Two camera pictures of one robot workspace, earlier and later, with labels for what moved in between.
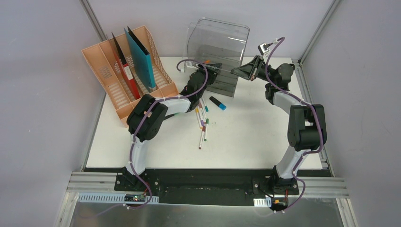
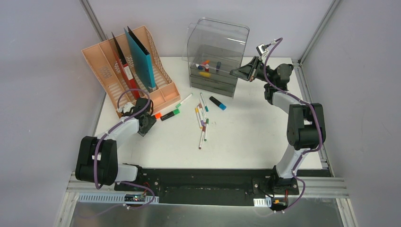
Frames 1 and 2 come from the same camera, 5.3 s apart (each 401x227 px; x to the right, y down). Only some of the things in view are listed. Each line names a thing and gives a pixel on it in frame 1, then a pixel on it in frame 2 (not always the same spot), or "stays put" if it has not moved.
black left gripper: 206,74 -> 147,124
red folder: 124,67 stays put
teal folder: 143,59 stays put
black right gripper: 248,71 stays put
